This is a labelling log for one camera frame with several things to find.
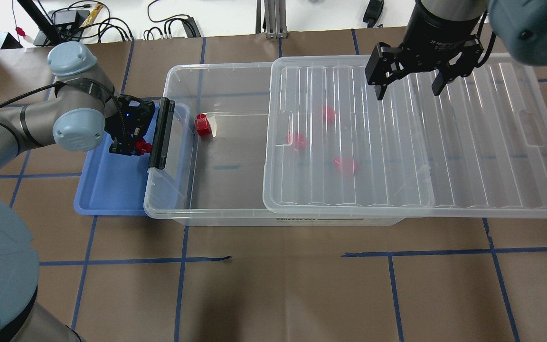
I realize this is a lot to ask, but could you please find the blue plastic tray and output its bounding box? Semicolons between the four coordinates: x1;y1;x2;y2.
73;97;160;217

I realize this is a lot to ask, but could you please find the clear plastic storage box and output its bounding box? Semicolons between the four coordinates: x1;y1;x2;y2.
143;56;434;227

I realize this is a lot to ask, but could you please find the red block under lid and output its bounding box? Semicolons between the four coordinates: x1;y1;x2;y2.
322;106;337;126
286;132;308;150
333;157;359;174

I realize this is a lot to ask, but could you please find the red block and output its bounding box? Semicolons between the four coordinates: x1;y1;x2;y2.
135;139;152;155
195;113;213;137
333;157;359;174
286;132;308;150
322;106;337;126

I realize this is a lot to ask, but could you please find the brown paper table cover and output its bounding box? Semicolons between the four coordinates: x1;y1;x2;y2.
0;26;547;342

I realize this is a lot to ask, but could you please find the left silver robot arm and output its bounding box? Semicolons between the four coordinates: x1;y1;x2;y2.
0;41;155;342

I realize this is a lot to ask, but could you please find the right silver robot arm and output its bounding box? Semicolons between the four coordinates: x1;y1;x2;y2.
365;0;547;100

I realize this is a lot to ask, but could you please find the clear ribbed box lid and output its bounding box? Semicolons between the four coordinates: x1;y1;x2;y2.
263;53;547;219

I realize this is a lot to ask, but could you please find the red block in box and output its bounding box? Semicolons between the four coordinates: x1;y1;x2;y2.
195;113;213;137

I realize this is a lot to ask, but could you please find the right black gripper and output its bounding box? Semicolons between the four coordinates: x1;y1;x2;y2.
365;0;485;100

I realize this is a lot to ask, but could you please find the small red object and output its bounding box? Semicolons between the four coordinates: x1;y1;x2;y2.
15;27;26;38

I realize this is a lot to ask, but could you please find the black box latch handle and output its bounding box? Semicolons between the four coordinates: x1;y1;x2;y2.
148;97;175;170

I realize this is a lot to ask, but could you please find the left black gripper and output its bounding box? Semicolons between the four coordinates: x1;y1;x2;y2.
108;95;155;156

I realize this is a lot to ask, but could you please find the aluminium frame post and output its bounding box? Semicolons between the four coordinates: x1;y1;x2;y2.
255;0;289;39

